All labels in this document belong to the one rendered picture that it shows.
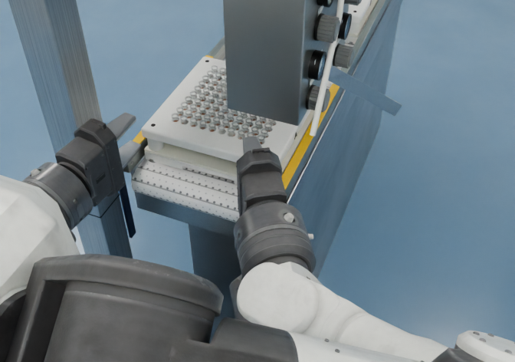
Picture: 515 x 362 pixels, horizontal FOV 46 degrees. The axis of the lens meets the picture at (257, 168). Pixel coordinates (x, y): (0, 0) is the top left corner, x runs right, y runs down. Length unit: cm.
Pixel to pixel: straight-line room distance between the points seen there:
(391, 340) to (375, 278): 138
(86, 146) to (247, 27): 26
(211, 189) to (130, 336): 70
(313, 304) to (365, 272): 137
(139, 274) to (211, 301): 5
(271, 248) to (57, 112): 40
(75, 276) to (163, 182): 70
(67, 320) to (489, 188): 207
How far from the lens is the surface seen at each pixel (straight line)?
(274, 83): 78
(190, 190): 102
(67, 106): 91
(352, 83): 107
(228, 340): 36
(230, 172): 101
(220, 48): 130
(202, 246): 132
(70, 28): 87
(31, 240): 42
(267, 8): 73
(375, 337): 58
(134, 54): 294
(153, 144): 105
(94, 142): 83
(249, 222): 71
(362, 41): 134
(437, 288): 197
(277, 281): 63
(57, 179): 79
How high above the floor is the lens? 153
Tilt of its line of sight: 43 degrees down
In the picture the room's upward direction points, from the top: straight up
